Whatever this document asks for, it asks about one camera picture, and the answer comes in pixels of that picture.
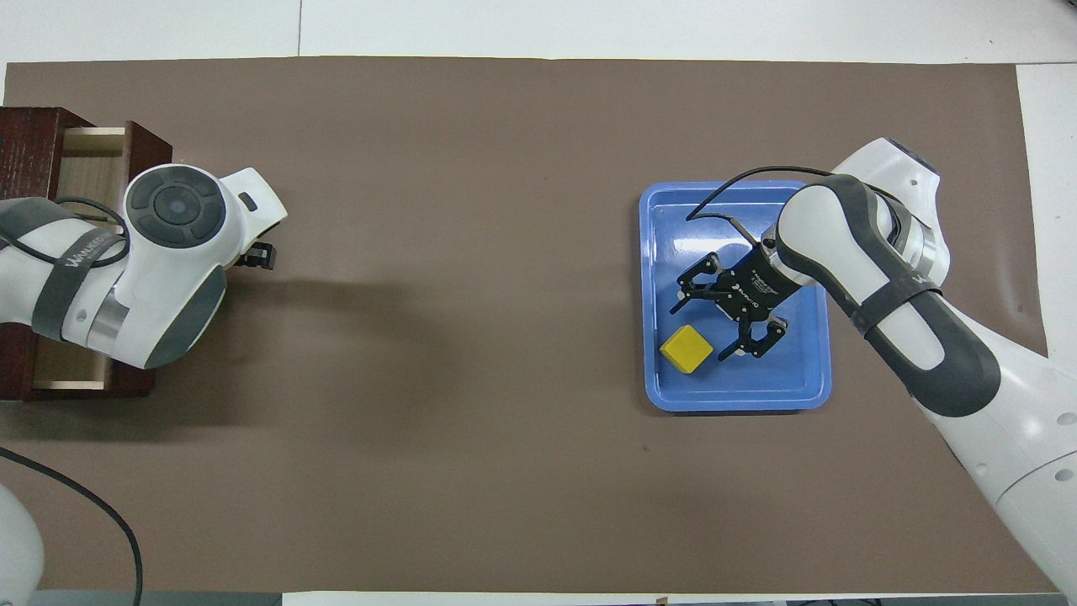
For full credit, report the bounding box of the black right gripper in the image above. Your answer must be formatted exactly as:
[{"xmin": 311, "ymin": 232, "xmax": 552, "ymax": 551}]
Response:
[{"xmin": 670, "ymin": 242, "xmax": 804, "ymax": 362}]

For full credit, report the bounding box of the yellow cube block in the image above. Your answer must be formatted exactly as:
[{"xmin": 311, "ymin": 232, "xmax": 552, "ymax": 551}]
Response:
[{"xmin": 659, "ymin": 325, "xmax": 714, "ymax": 375}]

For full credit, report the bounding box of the blue plastic tray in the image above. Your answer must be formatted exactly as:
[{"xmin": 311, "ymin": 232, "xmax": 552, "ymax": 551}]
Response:
[{"xmin": 639, "ymin": 180, "xmax": 834, "ymax": 412}]

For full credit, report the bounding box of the brown table mat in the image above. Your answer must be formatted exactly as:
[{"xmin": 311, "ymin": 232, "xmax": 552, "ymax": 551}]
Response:
[{"xmin": 0, "ymin": 56, "xmax": 1074, "ymax": 594}]

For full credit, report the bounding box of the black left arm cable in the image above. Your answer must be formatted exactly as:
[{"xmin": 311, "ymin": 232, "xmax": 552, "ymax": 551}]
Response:
[{"xmin": 0, "ymin": 196, "xmax": 144, "ymax": 606}]

